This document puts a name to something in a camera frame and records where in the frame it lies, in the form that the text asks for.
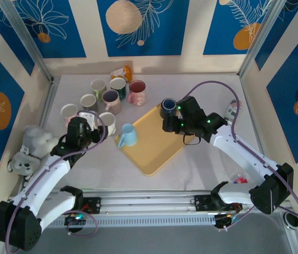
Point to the yellow tray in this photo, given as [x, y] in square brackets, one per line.
[151, 148]

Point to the light green mug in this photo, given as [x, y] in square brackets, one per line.
[98, 85]

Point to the pink mug with silver rim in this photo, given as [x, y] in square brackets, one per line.
[68, 111]

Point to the dark green mug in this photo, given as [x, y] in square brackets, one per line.
[117, 84]

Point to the light blue mug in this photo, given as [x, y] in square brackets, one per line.
[128, 132]

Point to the pink floral mug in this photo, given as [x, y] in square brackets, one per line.
[137, 87]

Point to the white faceted mug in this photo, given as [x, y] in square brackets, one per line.
[106, 119]

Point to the black round knob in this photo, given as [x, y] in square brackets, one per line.
[291, 222]

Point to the iridescent mug with purple inside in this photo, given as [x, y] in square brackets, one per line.
[110, 95]

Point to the aluminium front rail frame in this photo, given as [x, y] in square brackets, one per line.
[149, 203]

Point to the navy blue mug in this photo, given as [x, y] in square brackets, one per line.
[168, 104]

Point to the grey mug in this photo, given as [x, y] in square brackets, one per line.
[88, 100]

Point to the white can with flag print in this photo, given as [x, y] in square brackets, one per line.
[228, 116]

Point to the clear packet with red candy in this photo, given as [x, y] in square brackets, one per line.
[240, 180]

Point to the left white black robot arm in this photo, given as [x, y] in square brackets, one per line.
[52, 177]

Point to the grey plush koala toy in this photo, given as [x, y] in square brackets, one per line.
[36, 140]

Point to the aluminium frame post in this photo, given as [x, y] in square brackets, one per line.
[268, 37]
[31, 45]

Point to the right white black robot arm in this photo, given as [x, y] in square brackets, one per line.
[237, 156]

